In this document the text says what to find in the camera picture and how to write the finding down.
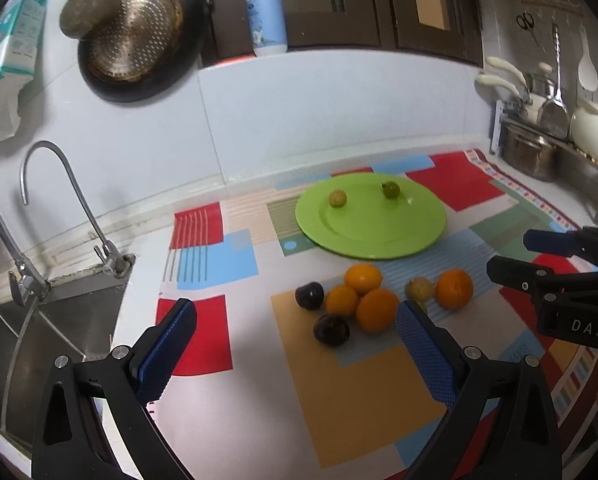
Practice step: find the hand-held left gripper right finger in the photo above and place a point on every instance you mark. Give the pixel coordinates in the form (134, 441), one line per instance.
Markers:
(424, 355)

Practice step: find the small green citrus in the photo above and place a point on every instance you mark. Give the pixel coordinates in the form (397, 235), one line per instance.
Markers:
(390, 190)

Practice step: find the white blue pump bottle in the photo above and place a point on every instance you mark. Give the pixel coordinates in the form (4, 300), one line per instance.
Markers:
(266, 20)

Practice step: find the stainless steel pot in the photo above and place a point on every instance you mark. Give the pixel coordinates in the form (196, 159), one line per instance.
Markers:
(526, 152)

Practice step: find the stainless steel sink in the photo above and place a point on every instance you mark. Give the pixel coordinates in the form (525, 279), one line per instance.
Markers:
(54, 330)

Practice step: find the yellowish green citrus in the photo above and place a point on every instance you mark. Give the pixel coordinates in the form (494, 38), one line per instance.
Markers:
(337, 198)
(418, 288)

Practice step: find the white rice paddle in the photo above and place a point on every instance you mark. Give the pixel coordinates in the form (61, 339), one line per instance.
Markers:
(588, 70)

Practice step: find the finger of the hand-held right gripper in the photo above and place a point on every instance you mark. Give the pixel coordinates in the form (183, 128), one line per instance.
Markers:
(551, 241)
(514, 271)

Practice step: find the brass perforated strainer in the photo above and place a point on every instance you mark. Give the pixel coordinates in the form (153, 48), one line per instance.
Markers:
(134, 30)

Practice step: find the large orange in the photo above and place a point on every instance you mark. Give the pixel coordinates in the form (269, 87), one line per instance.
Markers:
(455, 289)
(377, 311)

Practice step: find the steel lever faucet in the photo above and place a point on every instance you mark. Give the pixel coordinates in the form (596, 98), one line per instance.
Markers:
(24, 280)

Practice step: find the steel spatula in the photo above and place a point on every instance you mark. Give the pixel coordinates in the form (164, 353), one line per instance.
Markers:
(554, 115)

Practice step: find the colourful patchwork table mat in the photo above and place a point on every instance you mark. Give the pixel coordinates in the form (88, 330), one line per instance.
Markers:
(369, 385)

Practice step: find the white ceramic jar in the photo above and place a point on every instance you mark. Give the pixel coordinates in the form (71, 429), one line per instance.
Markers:
(591, 132)

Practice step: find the teal white cardboard box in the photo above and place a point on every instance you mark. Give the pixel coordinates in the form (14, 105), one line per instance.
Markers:
(19, 35)

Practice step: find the steel gooseneck faucet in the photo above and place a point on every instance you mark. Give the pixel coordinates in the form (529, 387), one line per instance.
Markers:
(111, 258)

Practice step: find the metal kitchen rack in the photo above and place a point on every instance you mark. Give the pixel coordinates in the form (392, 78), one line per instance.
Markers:
(579, 162)

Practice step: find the small orange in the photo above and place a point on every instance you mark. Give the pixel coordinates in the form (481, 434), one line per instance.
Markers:
(363, 279)
(340, 301)

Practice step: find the dark purple plum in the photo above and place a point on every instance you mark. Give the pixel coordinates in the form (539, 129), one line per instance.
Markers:
(309, 295)
(331, 329)

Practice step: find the green round plate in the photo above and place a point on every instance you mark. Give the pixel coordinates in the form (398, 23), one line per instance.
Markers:
(379, 230)

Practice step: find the dark wooden cabinet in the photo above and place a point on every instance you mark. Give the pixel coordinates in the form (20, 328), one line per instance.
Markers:
(359, 10)

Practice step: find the white plastic bag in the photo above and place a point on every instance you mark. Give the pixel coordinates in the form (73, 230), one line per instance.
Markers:
(1, 115)

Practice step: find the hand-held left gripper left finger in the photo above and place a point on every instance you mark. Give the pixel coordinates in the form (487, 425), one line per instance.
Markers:
(166, 355)

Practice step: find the black frying pan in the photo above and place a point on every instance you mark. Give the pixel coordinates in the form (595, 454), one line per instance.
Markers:
(193, 15)

